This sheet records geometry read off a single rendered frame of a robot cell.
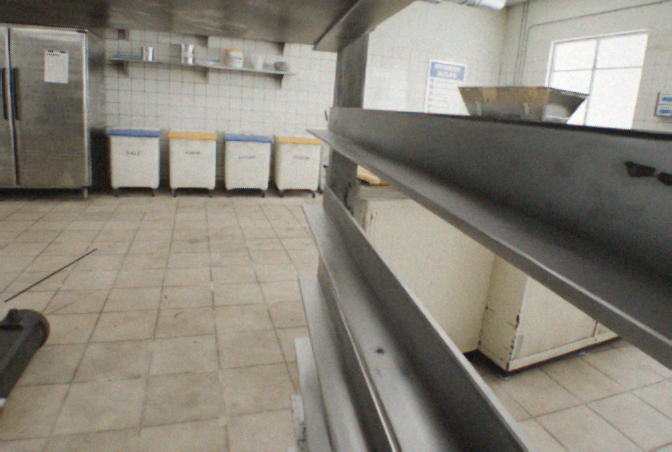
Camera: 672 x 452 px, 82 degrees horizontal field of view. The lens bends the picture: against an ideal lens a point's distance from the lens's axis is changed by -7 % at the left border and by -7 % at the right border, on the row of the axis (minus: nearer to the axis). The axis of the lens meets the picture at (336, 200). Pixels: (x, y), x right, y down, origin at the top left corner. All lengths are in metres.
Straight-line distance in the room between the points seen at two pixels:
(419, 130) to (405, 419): 0.13
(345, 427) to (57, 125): 4.74
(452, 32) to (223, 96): 3.52
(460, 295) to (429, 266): 0.25
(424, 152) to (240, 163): 4.87
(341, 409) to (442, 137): 0.21
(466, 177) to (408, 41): 6.25
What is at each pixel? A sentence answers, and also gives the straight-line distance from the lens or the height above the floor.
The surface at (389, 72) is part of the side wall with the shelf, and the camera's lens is 6.23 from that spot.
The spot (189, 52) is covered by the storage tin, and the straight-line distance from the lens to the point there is 5.41.
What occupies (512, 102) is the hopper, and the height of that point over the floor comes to 1.25.
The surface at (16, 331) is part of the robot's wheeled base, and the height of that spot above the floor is 0.19.
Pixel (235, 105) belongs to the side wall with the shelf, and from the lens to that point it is 5.64.
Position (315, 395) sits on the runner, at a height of 0.86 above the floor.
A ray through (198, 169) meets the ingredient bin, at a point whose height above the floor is 0.34.
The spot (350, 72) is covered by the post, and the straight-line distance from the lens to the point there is 0.46.
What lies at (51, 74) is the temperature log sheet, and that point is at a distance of 4.92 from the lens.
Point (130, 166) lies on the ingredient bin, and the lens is 5.09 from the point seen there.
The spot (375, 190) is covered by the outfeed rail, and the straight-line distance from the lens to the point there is 1.51.
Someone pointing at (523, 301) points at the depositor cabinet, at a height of 0.43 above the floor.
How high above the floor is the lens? 1.15
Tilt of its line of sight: 13 degrees down
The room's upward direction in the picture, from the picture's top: 5 degrees clockwise
